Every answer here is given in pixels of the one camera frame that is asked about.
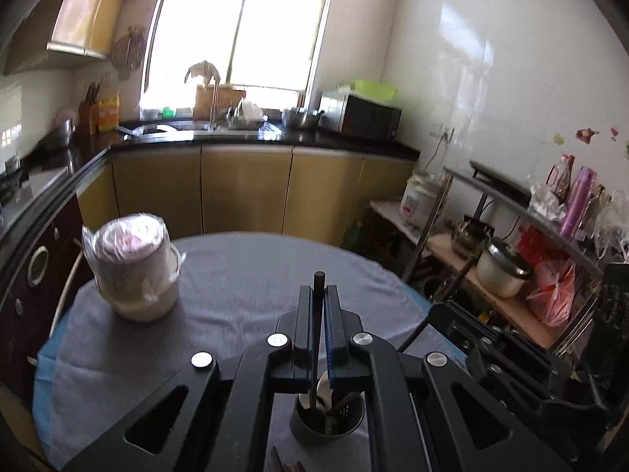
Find grey tablecloth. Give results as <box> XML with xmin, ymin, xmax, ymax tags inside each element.
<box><xmin>46</xmin><ymin>232</ymin><xmax>467</xmax><ymax>472</ymax></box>

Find round woven wall hanging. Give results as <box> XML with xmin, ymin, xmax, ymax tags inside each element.
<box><xmin>110</xmin><ymin>27</ymin><xmax>146</xmax><ymax>79</ymax></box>

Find dark grey utensil holder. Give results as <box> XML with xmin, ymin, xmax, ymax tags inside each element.
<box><xmin>290</xmin><ymin>389</ymin><xmax>368</xmax><ymax>448</ymax></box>

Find red plastic bag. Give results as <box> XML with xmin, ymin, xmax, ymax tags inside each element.
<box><xmin>526</xmin><ymin>258</ymin><xmax>577</xmax><ymax>326</ymax></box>

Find black induction cooker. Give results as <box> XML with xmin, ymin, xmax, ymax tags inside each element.
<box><xmin>469</xmin><ymin>160</ymin><xmax>534</xmax><ymax>207</ymax></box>

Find yellow upper wall cabinet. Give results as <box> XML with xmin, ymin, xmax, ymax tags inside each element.
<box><xmin>5</xmin><ymin>0</ymin><xmax>153</xmax><ymax>76</ymax></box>

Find orange bottle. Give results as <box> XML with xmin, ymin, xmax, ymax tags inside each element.
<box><xmin>98</xmin><ymin>91</ymin><xmax>121</xmax><ymax>133</ymax></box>

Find steel mixing bowl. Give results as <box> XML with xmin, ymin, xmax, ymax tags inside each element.
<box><xmin>281</xmin><ymin>108</ymin><xmax>323</xmax><ymax>131</ymax></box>

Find white plastic bag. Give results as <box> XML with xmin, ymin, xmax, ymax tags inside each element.
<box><xmin>528</xmin><ymin>176</ymin><xmax>567</xmax><ymax>221</ymax></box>

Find white rice cooker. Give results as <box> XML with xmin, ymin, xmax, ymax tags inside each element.
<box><xmin>400</xmin><ymin>172</ymin><xmax>441</xmax><ymax>230</ymax></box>

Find white spoon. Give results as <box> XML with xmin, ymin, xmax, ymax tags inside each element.
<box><xmin>314</xmin><ymin>371</ymin><xmax>336</xmax><ymax>411</ymax></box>

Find flower wall stickers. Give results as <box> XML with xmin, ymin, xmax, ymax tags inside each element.
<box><xmin>552</xmin><ymin>127</ymin><xmax>629</xmax><ymax>159</ymax></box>

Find yellow lower kitchen cabinets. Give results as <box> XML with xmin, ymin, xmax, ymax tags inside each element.
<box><xmin>79</xmin><ymin>145</ymin><xmax>418</xmax><ymax>251</ymax></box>

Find wooden knife block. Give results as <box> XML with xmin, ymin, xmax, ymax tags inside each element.
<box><xmin>79</xmin><ymin>83</ymin><xmax>102</xmax><ymax>136</ymax></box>

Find steel pot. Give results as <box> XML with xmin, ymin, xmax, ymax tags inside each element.
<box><xmin>38</xmin><ymin>108</ymin><xmax>77</xmax><ymax>151</ymax></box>

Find metal faucet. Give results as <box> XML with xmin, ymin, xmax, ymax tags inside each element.
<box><xmin>209</xmin><ymin>76</ymin><xmax>221</xmax><ymax>129</ymax></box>

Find kitchen window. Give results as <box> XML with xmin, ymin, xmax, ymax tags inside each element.
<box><xmin>142</xmin><ymin>0</ymin><xmax>341</xmax><ymax>109</ymax></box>

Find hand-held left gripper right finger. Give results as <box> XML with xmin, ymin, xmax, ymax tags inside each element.
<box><xmin>324</xmin><ymin>285</ymin><xmax>573</xmax><ymax>472</ymax></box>

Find white rag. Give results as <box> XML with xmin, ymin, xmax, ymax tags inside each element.
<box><xmin>185</xmin><ymin>61</ymin><xmax>222</xmax><ymax>90</ymax></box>

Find plastic-wrapped white pot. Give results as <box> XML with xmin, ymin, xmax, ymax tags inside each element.
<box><xmin>81</xmin><ymin>213</ymin><xmax>186</xmax><ymax>323</ymax></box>

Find white pot with metal lid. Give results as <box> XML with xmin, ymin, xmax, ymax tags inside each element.
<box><xmin>475</xmin><ymin>237</ymin><xmax>534</xmax><ymax>299</ymax></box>

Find silver microwave oven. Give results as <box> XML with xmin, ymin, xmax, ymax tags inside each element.
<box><xmin>319</xmin><ymin>91</ymin><xmax>403</xmax><ymax>141</ymax></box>

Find steel kettle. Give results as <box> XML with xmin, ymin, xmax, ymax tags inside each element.
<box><xmin>451</xmin><ymin>219</ymin><xmax>495</xmax><ymax>259</ymax></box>

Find brown cardboard box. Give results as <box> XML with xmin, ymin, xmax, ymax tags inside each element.
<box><xmin>194</xmin><ymin>83</ymin><xmax>246</xmax><ymax>121</ymax></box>

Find pink thermos bottle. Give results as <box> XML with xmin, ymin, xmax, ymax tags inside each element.
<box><xmin>560</xmin><ymin>167</ymin><xmax>598</xmax><ymax>240</ymax></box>

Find green bottle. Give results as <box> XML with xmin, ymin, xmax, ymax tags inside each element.
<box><xmin>341</xmin><ymin>219</ymin><xmax>365</xmax><ymax>251</ymax></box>

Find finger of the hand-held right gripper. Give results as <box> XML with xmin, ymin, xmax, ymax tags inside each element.
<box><xmin>427</xmin><ymin>303</ymin><xmax>561</xmax><ymax>396</ymax></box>

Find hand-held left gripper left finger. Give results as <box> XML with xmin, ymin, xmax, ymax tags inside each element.
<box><xmin>64</xmin><ymin>285</ymin><xmax>318</xmax><ymax>472</ymax></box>

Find metal storage rack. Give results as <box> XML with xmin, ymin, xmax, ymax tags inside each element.
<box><xmin>402</xmin><ymin>164</ymin><xmax>629</xmax><ymax>355</ymax></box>

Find green plastic basin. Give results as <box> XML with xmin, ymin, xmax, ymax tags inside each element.
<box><xmin>351</xmin><ymin>79</ymin><xmax>398</xmax><ymax>102</ymax></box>

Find maroon built-in oven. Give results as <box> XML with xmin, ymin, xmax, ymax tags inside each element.
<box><xmin>0</xmin><ymin>192</ymin><xmax>86</xmax><ymax>406</ymax></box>

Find steel kitchen sink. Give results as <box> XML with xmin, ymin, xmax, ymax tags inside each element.
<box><xmin>140</xmin><ymin>118</ymin><xmax>269</xmax><ymax>137</ymax></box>

